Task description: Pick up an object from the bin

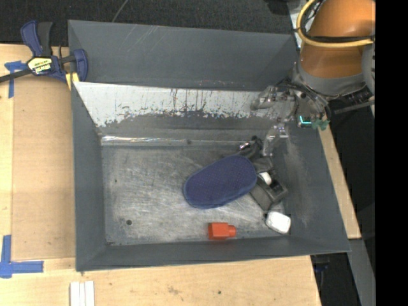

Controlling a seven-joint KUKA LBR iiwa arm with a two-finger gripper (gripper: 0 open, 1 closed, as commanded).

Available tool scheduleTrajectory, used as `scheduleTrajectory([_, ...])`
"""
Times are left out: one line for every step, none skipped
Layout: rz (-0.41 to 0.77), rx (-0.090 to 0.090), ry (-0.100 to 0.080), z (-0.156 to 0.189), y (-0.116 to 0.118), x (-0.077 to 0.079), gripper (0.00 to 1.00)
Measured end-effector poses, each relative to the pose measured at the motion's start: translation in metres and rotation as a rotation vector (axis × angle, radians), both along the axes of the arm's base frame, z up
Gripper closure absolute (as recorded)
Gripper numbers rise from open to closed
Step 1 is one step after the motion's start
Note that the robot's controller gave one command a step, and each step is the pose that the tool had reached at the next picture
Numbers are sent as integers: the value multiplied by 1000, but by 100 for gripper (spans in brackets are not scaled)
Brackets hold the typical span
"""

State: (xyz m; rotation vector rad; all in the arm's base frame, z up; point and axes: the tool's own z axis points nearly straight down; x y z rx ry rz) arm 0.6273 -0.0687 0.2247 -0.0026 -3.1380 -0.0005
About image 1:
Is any grey metal bin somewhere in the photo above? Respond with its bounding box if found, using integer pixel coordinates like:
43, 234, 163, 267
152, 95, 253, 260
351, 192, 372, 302
66, 19, 352, 272

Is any white rounded plastic case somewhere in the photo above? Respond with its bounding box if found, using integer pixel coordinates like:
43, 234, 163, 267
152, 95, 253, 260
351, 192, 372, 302
265, 211, 292, 235

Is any black shiny tool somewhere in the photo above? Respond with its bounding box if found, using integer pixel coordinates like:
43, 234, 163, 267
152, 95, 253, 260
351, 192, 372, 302
238, 135, 265, 159

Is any blue oval cloth pad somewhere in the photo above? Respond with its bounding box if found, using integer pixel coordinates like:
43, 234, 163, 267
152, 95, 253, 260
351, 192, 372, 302
182, 154, 258, 210

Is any red plastic block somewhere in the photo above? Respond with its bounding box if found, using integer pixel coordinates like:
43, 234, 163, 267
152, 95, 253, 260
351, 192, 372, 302
207, 222, 237, 241

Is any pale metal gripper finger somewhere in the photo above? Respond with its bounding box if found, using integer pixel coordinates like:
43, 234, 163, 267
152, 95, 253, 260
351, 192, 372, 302
263, 122, 289, 157
250, 85, 284, 112

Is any dark grey plastic device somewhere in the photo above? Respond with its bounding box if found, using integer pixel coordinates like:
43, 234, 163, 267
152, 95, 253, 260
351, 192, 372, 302
248, 156, 289, 212

